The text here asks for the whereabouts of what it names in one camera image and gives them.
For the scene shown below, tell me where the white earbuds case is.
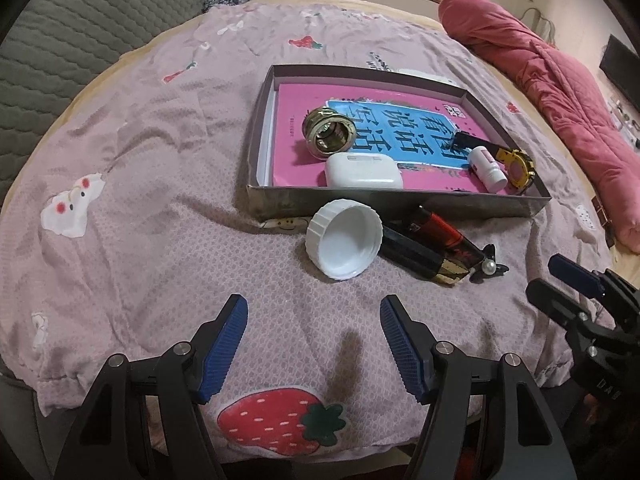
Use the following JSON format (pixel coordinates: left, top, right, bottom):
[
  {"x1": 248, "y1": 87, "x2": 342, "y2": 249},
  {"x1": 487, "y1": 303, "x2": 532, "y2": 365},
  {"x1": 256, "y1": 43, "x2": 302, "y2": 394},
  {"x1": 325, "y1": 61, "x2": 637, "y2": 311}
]
[{"x1": 325, "y1": 152, "x2": 405, "y2": 189}]

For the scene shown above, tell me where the pink book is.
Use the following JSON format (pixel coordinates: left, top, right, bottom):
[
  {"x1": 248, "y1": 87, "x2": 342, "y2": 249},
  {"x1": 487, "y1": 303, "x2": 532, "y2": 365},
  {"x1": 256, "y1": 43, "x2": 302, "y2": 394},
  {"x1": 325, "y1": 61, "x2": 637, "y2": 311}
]
[{"x1": 270, "y1": 82, "x2": 501, "y2": 193}]

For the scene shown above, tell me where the metal ring fitting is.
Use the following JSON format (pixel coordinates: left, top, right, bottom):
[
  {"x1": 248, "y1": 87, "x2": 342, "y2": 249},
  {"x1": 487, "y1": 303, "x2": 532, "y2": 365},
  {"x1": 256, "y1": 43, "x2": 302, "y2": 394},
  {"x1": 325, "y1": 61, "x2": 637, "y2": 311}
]
[{"x1": 301, "y1": 105, "x2": 357, "y2": 157}]

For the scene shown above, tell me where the grey quilted headboard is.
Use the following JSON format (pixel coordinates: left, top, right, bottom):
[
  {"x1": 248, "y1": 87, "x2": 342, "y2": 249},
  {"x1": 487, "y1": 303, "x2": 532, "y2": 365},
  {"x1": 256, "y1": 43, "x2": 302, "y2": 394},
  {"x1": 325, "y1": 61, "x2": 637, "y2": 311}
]
[{"x1": 0, "y1": 0, "x2": 226, "y2": 206}]

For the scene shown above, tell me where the white bottle cap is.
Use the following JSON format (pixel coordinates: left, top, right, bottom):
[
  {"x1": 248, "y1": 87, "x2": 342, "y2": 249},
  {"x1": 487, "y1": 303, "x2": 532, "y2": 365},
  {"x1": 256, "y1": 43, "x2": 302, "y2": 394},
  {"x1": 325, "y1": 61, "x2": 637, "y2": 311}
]
[{"x1": 305, "y1": 199, "x2": 384, "y2": 281}]

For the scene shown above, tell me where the pink strawberry print blanket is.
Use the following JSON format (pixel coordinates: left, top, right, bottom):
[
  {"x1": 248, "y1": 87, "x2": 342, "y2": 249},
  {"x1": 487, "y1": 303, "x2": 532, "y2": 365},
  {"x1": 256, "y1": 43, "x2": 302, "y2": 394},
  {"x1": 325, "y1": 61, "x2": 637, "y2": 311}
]
[{"x1": 0, "y1": 0, "x2": 613, "y2": 461}]

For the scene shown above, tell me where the yellow black wristwatch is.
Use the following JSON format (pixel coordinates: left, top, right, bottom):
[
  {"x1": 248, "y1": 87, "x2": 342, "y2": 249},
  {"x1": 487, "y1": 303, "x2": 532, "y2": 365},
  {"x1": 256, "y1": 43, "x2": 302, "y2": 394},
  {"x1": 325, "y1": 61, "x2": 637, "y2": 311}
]
[{"x1": 452, "y1": 130, "x2": 537, "y2": 196}]

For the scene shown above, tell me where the black television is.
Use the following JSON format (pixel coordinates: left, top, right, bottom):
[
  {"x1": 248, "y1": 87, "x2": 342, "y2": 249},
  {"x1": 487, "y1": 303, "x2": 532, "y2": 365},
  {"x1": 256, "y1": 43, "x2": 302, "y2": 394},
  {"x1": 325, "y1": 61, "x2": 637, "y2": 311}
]
[{"x1": 599, "y1": 34, "x2": 640, "y2": 106}]

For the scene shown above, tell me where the grey wall cable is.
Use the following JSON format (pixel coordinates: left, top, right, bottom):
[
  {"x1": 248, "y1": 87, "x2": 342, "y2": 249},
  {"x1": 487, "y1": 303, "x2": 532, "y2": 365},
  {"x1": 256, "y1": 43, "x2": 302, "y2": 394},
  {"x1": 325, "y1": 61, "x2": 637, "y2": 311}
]
[{"x1": 520, "y1": 7, "x2": 558, "y2": 48}]

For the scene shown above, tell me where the black pearl hair clip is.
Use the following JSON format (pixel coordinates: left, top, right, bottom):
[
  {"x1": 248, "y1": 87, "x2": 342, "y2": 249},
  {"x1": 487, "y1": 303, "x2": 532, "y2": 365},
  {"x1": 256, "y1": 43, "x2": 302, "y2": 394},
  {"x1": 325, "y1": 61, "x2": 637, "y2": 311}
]
[{"x1": 467, "y1": 244, "x2": 510, "y2": 283}]

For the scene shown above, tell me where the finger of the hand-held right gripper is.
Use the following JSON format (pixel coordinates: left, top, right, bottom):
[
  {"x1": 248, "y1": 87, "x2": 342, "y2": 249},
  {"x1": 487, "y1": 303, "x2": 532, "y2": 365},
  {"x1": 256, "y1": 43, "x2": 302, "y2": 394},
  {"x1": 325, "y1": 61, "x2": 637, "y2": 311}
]
[
  {"x1": 526, "y1": 277, "x2": 601, "y2": 341},
  {"x1": 548, "y1": 254, "x2": 606, "y2": 297}
]

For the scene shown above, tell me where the red quilted duvet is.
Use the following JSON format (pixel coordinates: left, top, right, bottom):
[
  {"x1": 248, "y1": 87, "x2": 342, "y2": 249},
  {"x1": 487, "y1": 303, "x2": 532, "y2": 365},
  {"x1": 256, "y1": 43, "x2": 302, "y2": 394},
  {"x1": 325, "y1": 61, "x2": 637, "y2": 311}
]
[{"x1": 437, "y1": 0, "x2": 640, "y2": 253}]

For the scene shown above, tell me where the small white bottle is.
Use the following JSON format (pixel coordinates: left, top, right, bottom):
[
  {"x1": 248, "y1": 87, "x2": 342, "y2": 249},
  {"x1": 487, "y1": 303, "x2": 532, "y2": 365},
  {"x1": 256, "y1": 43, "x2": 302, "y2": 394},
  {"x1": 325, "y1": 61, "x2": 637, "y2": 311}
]
[{"x1": 467, "y1": 146, "x2": 508, "y2": 192}]

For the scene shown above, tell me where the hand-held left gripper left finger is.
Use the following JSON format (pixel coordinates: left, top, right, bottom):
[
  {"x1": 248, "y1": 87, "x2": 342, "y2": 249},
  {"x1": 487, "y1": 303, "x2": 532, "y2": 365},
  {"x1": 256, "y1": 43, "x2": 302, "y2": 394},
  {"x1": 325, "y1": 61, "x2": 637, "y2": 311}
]
[{"x1": 52, "y1": 294, "x2": 249, "y2": 480}]

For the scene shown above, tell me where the blue patterned cloth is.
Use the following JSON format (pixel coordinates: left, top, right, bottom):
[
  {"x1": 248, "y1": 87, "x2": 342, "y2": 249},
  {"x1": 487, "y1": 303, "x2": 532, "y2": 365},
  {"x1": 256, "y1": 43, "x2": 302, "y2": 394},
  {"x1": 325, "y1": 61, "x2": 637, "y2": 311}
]
[{"x1": 202, "y1": 0, "x2": 256, "y2": 13}]

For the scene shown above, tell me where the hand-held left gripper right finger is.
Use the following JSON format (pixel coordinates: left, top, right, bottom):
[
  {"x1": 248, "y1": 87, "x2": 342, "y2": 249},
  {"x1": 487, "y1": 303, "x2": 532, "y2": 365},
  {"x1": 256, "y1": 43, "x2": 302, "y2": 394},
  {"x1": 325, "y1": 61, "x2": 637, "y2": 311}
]
[{"x1": 379, "y1": 294, "x2": 581, "y2": 480}]

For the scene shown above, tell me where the dark cardboard box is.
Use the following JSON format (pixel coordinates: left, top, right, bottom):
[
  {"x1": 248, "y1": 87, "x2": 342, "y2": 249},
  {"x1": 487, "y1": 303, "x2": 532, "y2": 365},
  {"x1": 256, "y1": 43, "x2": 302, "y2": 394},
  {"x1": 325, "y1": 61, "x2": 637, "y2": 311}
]
[{"x1": 246, "y1": 64, "x2": 552, "y2": 221}]

